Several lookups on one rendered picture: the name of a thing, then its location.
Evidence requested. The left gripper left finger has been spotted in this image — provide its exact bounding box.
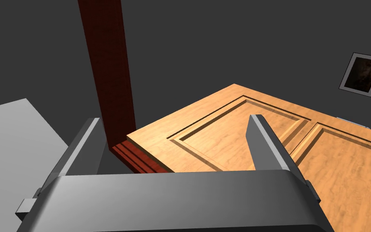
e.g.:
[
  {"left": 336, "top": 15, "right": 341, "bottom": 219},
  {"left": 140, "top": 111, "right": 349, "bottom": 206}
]
[{"left": 40, "top": 117, "right": 107, "bottom": 194}]

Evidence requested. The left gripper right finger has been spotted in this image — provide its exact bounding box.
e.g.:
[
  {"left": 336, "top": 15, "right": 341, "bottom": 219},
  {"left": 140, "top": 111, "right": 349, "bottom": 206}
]
[{"left": 245, "top": 114, "right": 313, "bottom": 194}]

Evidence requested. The grey framed dark picture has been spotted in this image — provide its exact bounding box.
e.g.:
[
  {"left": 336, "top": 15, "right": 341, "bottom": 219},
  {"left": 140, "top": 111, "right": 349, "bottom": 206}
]
[{"left": 338, "top": 52, "right": 371, "bottom": 97}]

